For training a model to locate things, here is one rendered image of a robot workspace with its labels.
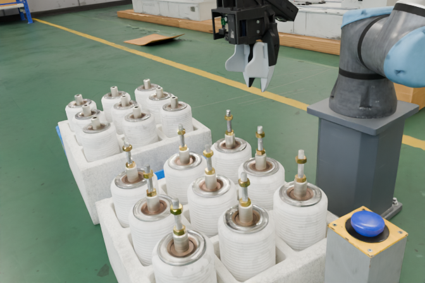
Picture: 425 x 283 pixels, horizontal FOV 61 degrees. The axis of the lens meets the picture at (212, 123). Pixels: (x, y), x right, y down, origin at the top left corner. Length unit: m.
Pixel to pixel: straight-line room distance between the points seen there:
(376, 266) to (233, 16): 0.40
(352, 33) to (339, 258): 0.48
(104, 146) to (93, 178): 0.09
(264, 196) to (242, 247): 0.17
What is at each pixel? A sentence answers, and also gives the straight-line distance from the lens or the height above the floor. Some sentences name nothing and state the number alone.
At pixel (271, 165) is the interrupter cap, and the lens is 0.76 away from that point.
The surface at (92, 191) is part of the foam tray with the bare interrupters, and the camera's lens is 1.04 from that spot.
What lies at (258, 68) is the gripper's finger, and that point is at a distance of 0.64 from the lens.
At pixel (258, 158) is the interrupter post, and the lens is 0.74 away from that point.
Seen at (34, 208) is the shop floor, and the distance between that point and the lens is 1.26.
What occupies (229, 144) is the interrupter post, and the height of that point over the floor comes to 0.26.
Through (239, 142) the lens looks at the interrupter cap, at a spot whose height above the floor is 0.25.
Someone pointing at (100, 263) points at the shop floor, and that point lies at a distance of 0.98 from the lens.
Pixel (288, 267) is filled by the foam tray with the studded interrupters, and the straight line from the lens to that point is 0.65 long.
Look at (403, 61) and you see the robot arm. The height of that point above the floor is 0.46.
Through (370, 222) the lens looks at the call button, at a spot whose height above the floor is 0.33.
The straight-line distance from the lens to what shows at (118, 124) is 1.17.
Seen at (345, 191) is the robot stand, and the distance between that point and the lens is 0.96.
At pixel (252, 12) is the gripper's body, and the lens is 0.61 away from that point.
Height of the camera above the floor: 0.65
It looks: 24 degrees down
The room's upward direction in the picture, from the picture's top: 5 degrees counter-clockwise
